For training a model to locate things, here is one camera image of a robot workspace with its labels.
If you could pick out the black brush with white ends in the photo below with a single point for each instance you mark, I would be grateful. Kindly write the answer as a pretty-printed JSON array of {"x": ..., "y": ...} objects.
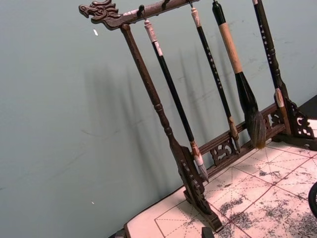
[{"x": 173, "y": 91}]

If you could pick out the dark wooden dragon brush rack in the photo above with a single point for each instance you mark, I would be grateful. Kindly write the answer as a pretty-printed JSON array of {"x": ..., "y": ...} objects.
[{"x": 146, "y": 81}]

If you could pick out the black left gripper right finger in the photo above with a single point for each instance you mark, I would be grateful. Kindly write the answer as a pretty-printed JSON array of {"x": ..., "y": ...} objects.
[{"x": 207, "y": 233}]

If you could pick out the white gridded calligraphy practice mat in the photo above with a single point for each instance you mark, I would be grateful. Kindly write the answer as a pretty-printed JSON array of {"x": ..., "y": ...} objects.
[{"x": 260, "y": 188}]

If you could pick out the black table cloth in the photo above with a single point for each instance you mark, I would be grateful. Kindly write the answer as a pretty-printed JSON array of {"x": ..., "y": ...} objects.
[{"x": 309, "y": 104}]

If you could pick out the dark round ink dish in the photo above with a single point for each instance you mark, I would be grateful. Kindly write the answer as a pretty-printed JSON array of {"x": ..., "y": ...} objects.
[{"x": 312, "y": 200}]

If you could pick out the black brush with white characters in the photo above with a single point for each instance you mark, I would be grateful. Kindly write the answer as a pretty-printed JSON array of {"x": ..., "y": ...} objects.
[{"x": 266, "y": 42}]

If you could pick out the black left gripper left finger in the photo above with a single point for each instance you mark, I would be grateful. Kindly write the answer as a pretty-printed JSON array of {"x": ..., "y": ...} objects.
[{"x": 120, "y": 234}]

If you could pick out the thin black calligraphy brush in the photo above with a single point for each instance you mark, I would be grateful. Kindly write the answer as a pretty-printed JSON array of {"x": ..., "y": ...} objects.
[{"x": 215, "y": 72}]

